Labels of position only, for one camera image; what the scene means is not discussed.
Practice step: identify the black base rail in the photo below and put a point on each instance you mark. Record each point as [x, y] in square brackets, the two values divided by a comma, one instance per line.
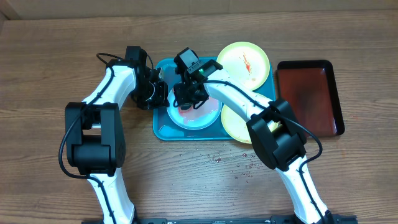
[275, 219]

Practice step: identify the red green sponge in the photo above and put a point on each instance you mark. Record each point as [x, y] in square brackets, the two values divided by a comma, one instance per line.
[184, 109]

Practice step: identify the black tray with water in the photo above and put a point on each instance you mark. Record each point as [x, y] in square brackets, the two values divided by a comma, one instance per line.
[310, 88]

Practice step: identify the teal plastic tray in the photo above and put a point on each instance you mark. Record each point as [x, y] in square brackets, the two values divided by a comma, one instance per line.
[169, 125]

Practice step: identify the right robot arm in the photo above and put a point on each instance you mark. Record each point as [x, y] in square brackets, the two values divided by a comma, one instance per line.
[276, 137]

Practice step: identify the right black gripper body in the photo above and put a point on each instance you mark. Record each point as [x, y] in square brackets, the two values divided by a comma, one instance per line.
[189, 96]

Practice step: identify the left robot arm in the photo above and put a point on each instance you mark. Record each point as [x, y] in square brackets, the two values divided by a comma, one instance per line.
[94, 141]

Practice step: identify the light blue plate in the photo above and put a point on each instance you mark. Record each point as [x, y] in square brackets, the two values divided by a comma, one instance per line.
[192, 119]

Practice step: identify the yellow plate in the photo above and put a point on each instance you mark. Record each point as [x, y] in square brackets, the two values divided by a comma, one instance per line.
[245, 62]
[235, 114]

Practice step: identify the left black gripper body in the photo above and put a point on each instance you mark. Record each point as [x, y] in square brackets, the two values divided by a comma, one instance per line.
[150, 96]

